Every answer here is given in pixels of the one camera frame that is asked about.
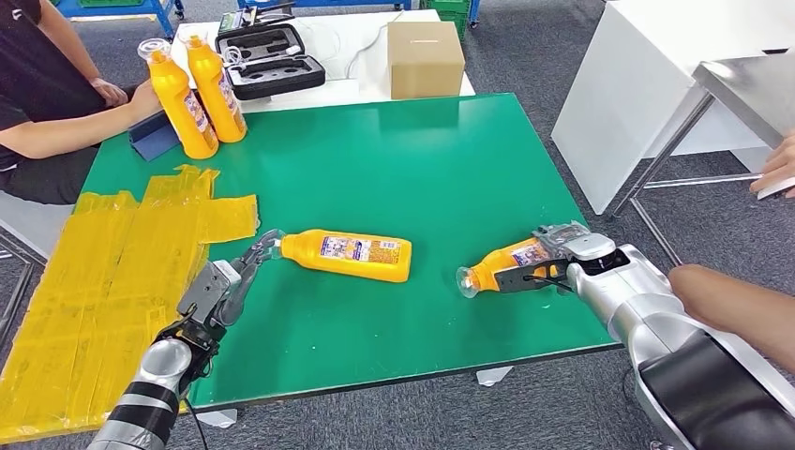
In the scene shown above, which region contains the person's right hand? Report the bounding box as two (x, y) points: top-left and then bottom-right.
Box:
(127, 81), (164, 126)

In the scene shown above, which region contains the person's hand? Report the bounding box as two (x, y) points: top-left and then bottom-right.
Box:
(748, 131), (795, 200)

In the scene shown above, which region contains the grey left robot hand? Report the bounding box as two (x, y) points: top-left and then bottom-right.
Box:
(214, 228), (286, 328)

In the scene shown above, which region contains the person's left hand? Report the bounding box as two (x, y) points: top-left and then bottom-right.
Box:
(88, 76), (129, 109)

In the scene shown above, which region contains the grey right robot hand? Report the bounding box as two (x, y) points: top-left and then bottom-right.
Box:
(532, 220), (592, 263)

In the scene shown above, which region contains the orange plastic detergent bottle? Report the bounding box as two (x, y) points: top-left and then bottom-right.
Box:
(455, 235), (563, 299)
(137, 37), (220, 161)
(178, 25), (249, 144)
(263, 228), (413, 284)

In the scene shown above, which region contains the white phone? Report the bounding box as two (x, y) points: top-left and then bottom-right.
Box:
(756, 176), (795, 202)

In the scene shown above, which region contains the blue tablet case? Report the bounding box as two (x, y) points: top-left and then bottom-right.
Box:
(128, 110), (183, 163)

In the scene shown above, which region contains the stainless steel table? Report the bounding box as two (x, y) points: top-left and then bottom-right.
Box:
(611, 52), (795, 268)

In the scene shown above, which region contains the person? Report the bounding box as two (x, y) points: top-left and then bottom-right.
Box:
(0, 0), (163, 206)
(667, 130), (795, 374)

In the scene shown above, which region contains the white table foot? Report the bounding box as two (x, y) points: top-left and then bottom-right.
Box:
(197, 408), (238, 429)
(476, 366), (516, 388)

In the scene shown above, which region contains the black device green label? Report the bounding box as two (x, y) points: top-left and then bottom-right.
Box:
(217, 3), (298, 36)

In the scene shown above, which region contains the black foam-lined case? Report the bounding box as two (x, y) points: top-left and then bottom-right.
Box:
(215, 22), (327, 102)

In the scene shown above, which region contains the white desk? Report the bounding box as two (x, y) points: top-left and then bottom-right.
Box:
(551, 0), (795, 217)

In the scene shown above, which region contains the white seat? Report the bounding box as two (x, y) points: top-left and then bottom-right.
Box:
(0, 188), (51, 259)

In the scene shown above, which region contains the yellow taped cardboard sheet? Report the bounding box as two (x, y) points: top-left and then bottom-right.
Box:
(0, 164), (261, 445)

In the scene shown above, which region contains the brown cardboard box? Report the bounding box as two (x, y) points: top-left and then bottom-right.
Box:
(386, 20), (467, 101)

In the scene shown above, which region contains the green plastic crate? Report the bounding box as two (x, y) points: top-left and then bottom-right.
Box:
(422, 0), (473, 39)

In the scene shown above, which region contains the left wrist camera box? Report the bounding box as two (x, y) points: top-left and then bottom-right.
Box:
(176, 259), (244, 327)

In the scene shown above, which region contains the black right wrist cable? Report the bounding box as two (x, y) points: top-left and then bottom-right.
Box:
(524, 273), (576, 293)

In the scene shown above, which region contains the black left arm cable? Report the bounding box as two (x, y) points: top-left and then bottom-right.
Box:
(183, 397), (213, 450)

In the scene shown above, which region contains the thin white table cable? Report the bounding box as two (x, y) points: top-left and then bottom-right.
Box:
(344, 12), (408, 81)

